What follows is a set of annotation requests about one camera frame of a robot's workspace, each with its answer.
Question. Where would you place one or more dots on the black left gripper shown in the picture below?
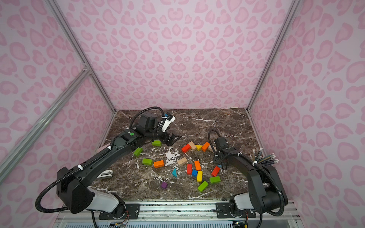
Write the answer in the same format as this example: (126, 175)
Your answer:
(166, 137)

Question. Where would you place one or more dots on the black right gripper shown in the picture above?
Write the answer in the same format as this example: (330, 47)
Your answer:
(216, 152)

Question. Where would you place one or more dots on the natural wood block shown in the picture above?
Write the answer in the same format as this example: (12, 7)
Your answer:
(193, 146)
(211, 148)
(182, 161)

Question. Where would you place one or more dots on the red block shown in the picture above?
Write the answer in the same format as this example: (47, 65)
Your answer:
(216, 171)
(189, 169)
(186, 148)

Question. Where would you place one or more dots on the orange block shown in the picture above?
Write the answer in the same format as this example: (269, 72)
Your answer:
(159, 164)
(205, 147)
(197, 166)

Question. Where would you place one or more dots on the yellow triangle block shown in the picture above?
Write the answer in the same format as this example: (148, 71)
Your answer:
(198, 147)

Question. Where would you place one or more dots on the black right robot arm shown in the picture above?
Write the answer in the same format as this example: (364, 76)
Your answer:
(265, 194)

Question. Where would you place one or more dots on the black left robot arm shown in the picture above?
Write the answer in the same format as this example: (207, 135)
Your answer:
(73, 185)

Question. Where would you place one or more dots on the green block far top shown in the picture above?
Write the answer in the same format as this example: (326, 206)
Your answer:
(156, 143)

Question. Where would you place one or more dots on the green block right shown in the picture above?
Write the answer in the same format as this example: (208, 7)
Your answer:
(215, 179)

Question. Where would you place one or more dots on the yellow block centre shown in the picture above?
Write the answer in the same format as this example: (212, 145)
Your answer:
(199, 176)

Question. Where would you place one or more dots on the blue cube block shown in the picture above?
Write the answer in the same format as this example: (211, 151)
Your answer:
(194, 173)

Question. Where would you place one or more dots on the green block bottom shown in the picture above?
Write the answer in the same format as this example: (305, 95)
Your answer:
(203, 186)

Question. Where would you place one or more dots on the teal triangle block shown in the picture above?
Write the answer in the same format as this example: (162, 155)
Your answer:
(174, 173)

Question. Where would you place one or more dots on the green block lower left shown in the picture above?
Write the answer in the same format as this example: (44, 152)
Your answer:
(148, 162)

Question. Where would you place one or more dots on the green block left tilted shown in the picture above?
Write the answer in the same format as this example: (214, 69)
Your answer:
(138, 152)

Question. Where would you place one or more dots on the purple cube block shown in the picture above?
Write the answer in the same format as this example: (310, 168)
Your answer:
(164, 185)

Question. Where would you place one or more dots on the bundle of pencils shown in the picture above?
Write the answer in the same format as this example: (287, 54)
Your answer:
(258, 158)

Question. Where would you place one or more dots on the pink pencil case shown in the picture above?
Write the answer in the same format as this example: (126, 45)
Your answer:
(103, 147)

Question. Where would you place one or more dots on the white stapler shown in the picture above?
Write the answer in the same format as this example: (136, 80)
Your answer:
(105, 175)

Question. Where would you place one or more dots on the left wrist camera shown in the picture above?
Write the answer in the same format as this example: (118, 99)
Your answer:
(166, 121)

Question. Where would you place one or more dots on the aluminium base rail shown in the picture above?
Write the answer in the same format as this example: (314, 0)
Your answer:
(192, 213)

